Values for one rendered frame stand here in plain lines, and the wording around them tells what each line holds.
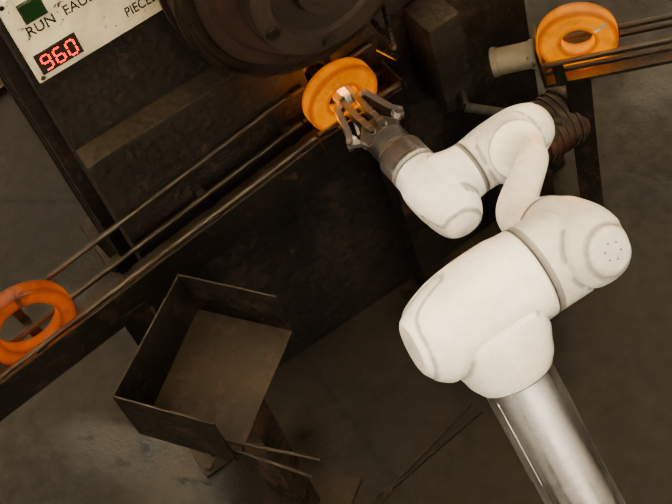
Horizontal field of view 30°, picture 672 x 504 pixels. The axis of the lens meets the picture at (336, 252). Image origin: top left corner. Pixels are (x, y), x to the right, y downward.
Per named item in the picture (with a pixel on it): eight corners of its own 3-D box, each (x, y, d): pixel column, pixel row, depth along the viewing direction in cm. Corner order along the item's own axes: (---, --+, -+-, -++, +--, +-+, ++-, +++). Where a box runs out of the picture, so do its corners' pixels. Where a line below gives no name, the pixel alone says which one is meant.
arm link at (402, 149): (440, 173, 229) (421, 153, 232) (433, 142, 221) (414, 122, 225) (399, 199, 227) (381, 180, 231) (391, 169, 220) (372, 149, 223)
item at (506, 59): (495, 62, 252) (487, 41, 247) (539, 52, 249) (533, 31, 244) (496, 84, 248) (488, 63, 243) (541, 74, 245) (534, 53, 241)
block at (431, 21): (419, 89, 262) (397, 5, 244) (449, 69, 264) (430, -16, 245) (448, 117, 256) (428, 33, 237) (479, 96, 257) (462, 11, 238)
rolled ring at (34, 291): (-37, 358, 229) (-43, 346, 231) (44, 372, 243) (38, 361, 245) (15, 281, 224) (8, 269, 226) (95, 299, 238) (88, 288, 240)
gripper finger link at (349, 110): (380, 141, 232) (374, 146, 232) (346, 108, 238) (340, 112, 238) (376, 128, 229) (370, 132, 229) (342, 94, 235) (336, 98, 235)
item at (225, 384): (234, 559, 271) (111, 396, 215) (282, 453, 284) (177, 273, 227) (318, 587, 263) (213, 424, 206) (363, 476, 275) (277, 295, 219)
